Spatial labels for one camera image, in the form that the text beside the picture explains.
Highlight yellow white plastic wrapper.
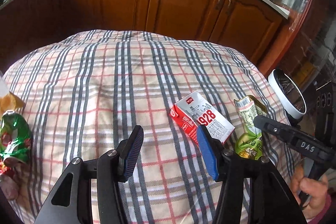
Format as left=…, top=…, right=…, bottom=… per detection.
left=0, top=75, right=25, bottom=116

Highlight white trash bin black liner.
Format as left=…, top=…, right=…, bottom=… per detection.
left=268, top=69, right=307, bottom=126

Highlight wooden lower kitchen cabinets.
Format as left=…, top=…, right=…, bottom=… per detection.
left=1, top=0, right=286, bottom=71

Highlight green crushed snack bag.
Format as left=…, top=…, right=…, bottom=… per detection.
left=1, top=110, right=33, bottom=168

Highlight plaid tablecloth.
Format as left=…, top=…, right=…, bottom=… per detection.
left=4, top=30, right=287, bottom=223

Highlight person's right hand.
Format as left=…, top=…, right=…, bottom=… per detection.
left=290, top=165, right=331, bottom=223

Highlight green yellow snack pouch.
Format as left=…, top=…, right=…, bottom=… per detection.
left=234, top=95, right=266, bottom=160

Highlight red white milk carton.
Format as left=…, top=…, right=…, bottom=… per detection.
left=170, top=92, right=235, bottom=144

